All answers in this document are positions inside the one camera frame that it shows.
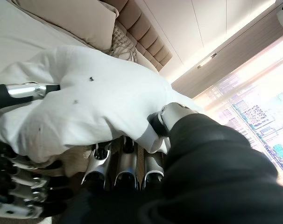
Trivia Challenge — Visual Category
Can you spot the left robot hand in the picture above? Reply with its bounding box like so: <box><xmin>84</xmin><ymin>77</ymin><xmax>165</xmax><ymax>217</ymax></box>
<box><xmin>0</xmin><ymin>82</ymin><xmax>73</xmax><ymax>220</ymax></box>

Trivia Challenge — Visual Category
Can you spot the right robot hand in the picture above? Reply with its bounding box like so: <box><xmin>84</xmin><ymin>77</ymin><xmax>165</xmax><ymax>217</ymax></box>
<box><xmin>59</xmin><ymin>102</ymin><xmax>283</xmax><ymax>224</ymax></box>

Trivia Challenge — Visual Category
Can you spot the white duvet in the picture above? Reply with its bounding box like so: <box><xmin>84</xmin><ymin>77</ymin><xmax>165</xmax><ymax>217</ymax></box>
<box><xmin>0</xmin><ymin>45</ymin><xmax>204</xmax><ymax>165</ymax></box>

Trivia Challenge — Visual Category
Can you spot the white bed sheet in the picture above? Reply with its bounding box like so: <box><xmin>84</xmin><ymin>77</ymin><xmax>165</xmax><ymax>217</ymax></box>
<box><xmin>0</xmin><ymin>0</ymin><xmax>91</xmax><ymax>77</ymax></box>

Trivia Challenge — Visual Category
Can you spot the large window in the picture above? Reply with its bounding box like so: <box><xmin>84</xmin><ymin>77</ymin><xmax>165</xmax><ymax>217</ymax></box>
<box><xmin>194</xmin><ymin>32</ymin><xmax>283</xmax><ymax>184</ymax></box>

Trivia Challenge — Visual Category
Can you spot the ceiling light fixture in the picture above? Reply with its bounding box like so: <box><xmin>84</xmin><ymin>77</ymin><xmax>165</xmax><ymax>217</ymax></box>
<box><xmin>196</xmin><ymin>52</ymin><xmax>218</xmax><ymax>70</ymax></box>

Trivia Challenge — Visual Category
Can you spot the tufted upholstered headboard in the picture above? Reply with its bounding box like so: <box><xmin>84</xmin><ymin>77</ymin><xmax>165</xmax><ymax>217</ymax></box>
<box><xmin>100</xmin><ymin>0</ymin><xmax>174</xmax><ymax>72</ymax></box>

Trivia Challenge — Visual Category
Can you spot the macrame fringed cushion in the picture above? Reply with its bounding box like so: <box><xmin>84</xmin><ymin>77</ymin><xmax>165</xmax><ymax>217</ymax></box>
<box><xmin>110</xmin><ymin>22</ymin><xmax>139</xmax><ymax>63</ymax></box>

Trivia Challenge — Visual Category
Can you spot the large beige pillow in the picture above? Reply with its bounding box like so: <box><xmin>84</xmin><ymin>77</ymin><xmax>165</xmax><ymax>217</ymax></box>
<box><xmin>14</xmin><ymin>0</ymin><xmax>120</xmax><ymax>51</ymax></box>

